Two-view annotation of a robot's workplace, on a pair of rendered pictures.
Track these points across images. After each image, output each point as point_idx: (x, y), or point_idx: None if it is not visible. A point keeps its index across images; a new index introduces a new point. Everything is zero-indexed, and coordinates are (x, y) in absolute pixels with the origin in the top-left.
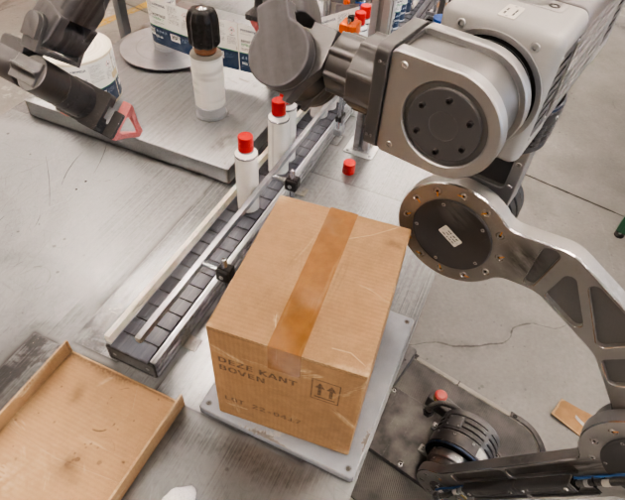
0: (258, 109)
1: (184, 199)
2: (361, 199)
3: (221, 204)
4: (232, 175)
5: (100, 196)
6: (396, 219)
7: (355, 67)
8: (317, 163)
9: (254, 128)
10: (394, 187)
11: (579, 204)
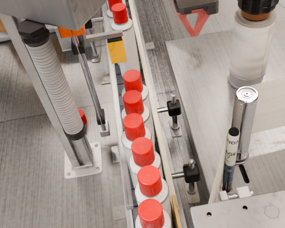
0: (211, 109)
1: (181, 30)
2: None
3: (130, 6)
4: (166, 54)
5: (232, 4)
6: (16, 100)
7: None
8: (114, 113)
9: (188, 86)
10: (28, 129)
11: None
